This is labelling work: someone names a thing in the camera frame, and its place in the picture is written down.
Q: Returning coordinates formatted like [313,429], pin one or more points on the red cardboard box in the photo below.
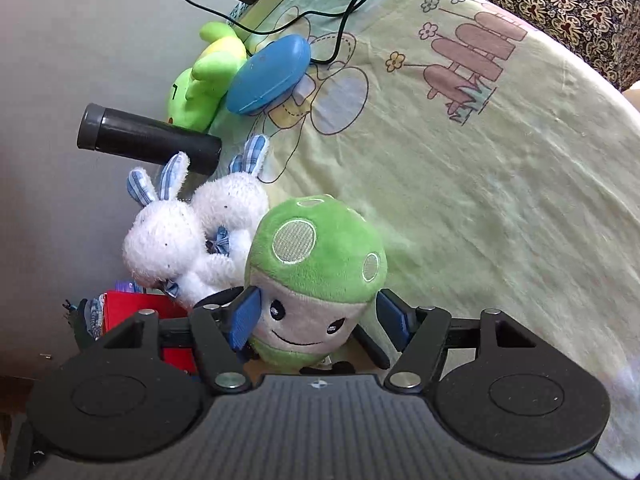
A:
[130,307]

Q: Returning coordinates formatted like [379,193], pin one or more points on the green mushroom plush toy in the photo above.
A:
[310,260]

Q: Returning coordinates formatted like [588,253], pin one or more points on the blue oval glasses case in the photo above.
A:
[270,72]

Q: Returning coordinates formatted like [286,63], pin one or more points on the pale green printed bedsheet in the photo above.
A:
[475,185]

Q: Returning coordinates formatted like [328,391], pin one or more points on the black thermos bottle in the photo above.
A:
[150,137]

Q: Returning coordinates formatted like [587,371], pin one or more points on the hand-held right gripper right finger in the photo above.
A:
[392,317]

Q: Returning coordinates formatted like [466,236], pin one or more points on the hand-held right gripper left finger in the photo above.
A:
[245,320]

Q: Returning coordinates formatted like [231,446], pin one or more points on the purple tissue packet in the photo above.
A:
[127,287]

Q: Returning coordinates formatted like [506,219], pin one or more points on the green frog plush toy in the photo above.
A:
[200,90]

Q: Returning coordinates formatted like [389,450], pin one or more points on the white bunny plush toy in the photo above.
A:
[160,240]

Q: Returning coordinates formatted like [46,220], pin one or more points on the dark floral blanket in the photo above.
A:
[575,5]

